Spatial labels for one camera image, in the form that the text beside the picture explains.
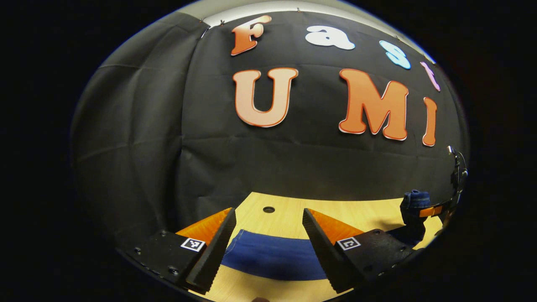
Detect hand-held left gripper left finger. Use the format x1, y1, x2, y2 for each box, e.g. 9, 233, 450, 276
119, 207, 237, 294

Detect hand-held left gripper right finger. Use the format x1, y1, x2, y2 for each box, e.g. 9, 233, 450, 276
302, 208, 421, 294

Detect blue jeans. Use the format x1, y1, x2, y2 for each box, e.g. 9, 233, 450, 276
221, 190, 432, 281

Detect black backdrop cloth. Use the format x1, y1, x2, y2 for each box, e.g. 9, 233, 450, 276
71, 8, 469, 252

